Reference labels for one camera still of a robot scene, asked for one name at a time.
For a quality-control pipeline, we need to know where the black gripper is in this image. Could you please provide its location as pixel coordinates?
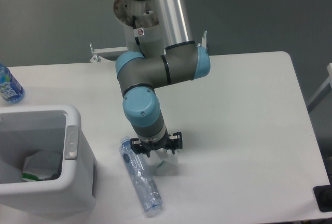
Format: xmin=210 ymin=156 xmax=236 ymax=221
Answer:
xmin=130 ymin=132 xmax=183 ymax=157

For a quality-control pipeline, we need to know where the white and green paper carton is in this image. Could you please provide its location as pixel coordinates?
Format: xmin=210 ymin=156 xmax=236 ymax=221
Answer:
xmin=145 ymin=149 xmax=178 ymax=176

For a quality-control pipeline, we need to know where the clear crushed plastic bottle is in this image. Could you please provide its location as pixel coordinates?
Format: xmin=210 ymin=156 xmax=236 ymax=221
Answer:
xmin=119 ymin=136 xmax=163 ymax=214

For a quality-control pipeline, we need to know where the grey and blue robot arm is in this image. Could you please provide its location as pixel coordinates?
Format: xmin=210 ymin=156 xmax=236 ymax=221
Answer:
xmin=113 ymin=0 xmax=211 ymax=155

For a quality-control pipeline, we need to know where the white plastic trash can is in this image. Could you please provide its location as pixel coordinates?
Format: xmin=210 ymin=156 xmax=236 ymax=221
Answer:
xmin=1 ymin=105 xmax=97 ymax=214

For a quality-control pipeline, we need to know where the crumpled carton inside bin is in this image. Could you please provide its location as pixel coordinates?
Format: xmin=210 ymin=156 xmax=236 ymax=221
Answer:
xmin=21 ymin=150 xmax=62 ymax=182

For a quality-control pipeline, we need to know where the blue labelled water bottle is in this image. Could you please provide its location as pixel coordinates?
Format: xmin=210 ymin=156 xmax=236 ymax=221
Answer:
xmin=1 ymin=64 xmax=25 ymax=104

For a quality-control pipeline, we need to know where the black device at table edge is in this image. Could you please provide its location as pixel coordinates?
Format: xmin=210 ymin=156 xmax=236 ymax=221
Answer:
xmin=313 ymin=185 xmax=332 ymax=213

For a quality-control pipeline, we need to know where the white metal frame bracket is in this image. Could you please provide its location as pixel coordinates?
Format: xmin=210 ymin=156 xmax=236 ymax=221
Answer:
xmin=89 ymin=43 xmax=128 ymax=63

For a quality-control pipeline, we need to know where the white metal post with bolt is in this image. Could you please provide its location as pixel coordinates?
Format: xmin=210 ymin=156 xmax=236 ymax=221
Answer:
xmin=197 ymin=30 xmax=209 ymax=53

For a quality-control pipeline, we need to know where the black cable on pedestal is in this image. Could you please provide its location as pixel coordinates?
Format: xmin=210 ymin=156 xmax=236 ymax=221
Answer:
xmin=131 ymin=15 xmax=147 ymax=58

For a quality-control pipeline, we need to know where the white frame leg right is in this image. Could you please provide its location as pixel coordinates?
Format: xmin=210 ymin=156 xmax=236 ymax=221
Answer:
xmin=307 ymin=63 xmax=331 ymax=113

